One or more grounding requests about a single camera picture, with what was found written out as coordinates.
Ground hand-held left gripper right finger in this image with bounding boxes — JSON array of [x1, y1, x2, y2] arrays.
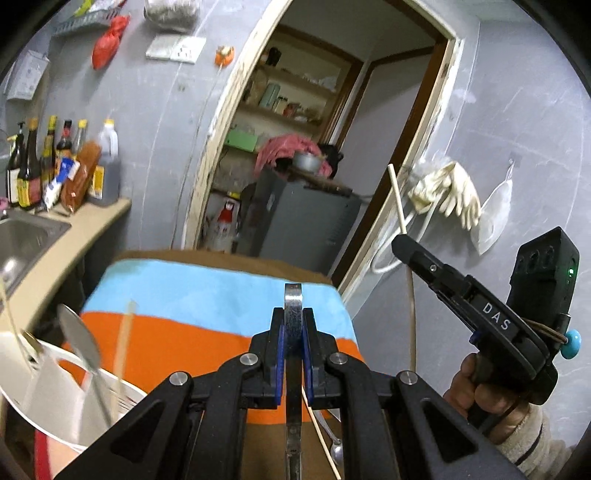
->
[[301, 308, 528, 480]]

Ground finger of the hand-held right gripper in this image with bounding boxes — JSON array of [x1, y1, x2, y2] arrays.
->
[[390, 233, 465, 297]]

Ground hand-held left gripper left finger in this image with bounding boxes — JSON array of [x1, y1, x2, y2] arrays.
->
[[54, 307, 285, 480]]

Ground metal tongs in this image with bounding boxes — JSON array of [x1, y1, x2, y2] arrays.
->
[[283, 282, 306, 480]]

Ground large metal spoon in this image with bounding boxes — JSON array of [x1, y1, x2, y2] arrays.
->
[[57, 303, 115, 428]]

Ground white plastic utensil holder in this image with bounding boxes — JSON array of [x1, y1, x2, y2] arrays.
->
[[0, 330, 149, 456]]

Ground person's right forearm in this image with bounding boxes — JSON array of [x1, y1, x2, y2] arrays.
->
[[493, 403, 585, 480]]

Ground person's right hand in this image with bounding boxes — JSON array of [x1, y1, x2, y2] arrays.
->
[[442, 354, 533, 445]]

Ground cream rubber gloves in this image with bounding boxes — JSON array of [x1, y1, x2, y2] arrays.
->
[[408, 161, 482, 230]]

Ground white mesh strainer bag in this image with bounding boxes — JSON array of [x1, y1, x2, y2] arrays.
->
[[470, 161, 514, 256]]

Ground striped blue orange brown blanket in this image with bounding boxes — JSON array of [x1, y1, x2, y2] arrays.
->
[[34, 248, 366, 480]]

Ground wooden board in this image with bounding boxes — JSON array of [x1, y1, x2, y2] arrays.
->
[[288, 165, 371, 200]]

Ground grey appliance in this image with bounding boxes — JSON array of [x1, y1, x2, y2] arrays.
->
[[239, 168, 364, 278]]

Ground black bag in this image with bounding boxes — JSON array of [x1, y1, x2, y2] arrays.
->
[[318, 143, 345, 175]]

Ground metal pot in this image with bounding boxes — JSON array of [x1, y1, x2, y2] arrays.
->
[[291, 150, 324, 175]]

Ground red white bottle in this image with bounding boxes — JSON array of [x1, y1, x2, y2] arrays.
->
[[212, 196, 241, 253]]

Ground pink red cloth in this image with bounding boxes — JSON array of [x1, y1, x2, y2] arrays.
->
[[253, 133, 334, 179]]

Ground wooden shelf unit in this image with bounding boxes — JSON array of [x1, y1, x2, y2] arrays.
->
[[203, 23, 366, 251]]

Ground green box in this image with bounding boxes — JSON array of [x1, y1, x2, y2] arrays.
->
[[226, 128, 260, 153]]

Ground green jar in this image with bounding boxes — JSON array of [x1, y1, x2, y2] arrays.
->
[[258, 82, 283, 110]]

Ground large dark vinegar jug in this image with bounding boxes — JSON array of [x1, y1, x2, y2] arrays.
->
[[89, 119, 122, 207]]

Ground steel sink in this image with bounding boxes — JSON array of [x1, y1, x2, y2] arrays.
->
[[0, 216, 73, 297]]

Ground blue white packet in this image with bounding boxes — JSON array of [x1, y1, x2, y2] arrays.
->
[[42, 156, 82, 212]]

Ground clear yellow cap bottle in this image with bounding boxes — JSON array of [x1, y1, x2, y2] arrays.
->
[[73, 119, 89, 156]]

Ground red cap sauce bottle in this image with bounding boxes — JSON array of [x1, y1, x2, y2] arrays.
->
[[55, 119, 75, 163]]

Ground tall soy sauce bottle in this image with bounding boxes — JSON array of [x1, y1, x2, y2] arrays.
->
[[18, 119, 42, 212]]

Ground yellow label sauce bottle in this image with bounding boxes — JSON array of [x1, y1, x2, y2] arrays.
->
[[40, 115, 59, 195]]

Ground dark pump bottle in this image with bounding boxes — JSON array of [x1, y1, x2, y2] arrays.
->
[[5, 122, 27, 208]]

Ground clear bag of dried goods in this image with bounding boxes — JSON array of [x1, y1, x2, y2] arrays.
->
[[143, 0, 201, 34]]

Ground red plastic bag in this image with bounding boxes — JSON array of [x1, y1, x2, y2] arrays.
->
[[91, 15, 132, 71]]

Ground white hose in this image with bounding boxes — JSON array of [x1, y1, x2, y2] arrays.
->
[[371, 207, 417, 276]]

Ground worn door frame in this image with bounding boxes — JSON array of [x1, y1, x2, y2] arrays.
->
[[173, 0, 465, 297]]

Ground white power cable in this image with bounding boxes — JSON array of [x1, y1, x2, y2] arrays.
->
[[202, 64, 225, 141]]

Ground white wall socket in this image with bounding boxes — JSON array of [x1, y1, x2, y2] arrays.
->
[[170, 36, 208, 64]]

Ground grey wall switch plate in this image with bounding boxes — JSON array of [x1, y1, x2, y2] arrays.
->
[[146, 34, 179, 60]]

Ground white perforated wall holder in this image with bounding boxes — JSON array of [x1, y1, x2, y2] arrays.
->
[[5, 49, 51, 101]]

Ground grey wall shelf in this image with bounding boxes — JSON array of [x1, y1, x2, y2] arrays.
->
[[52, 0, 129, 36]]

